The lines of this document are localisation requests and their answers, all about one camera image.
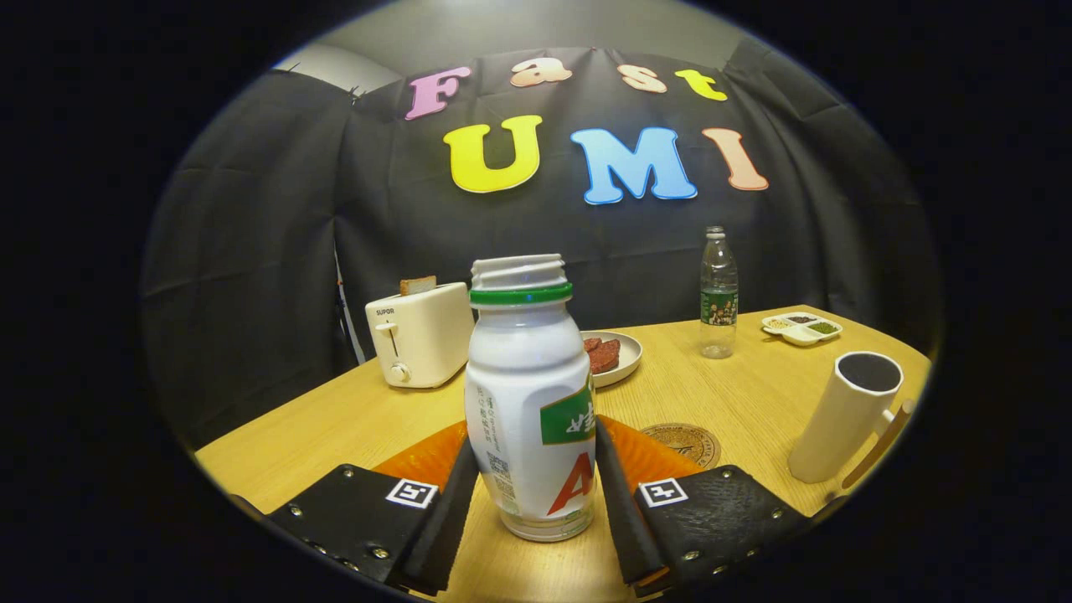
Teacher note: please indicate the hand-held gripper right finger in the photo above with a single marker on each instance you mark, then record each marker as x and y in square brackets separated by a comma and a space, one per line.
[624, 528]

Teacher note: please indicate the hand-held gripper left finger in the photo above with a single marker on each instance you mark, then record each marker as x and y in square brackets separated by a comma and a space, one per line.
[440, 536]

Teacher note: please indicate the round cork coaster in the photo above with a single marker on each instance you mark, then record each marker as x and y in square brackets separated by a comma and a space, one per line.
[691, 440]

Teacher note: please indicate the white juice bottle green collar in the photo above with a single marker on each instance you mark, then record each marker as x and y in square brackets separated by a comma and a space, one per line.
[519, 377]

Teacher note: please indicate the clear plastic water bottle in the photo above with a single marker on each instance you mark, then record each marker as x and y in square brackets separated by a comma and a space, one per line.
[718, 285]

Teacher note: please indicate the wooden table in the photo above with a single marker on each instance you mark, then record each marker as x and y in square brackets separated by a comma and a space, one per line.
[335, 435]

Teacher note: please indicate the red meat slices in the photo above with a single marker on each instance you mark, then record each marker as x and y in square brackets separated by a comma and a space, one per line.
[603, 356]

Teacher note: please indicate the round beige plate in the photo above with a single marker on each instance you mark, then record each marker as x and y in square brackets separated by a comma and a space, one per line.
[630, 352]

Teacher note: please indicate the cream toaster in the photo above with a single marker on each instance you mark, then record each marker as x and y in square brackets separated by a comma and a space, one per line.
[431, 335]

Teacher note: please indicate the toast slice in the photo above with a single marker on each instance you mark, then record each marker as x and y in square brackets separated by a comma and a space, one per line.
[417, 285]

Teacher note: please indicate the white divided tray of beans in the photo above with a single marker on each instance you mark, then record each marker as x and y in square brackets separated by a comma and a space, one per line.
[802, 335]

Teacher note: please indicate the black backdrop cloth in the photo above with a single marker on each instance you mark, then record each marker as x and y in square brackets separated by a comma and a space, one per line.
[251, 251]

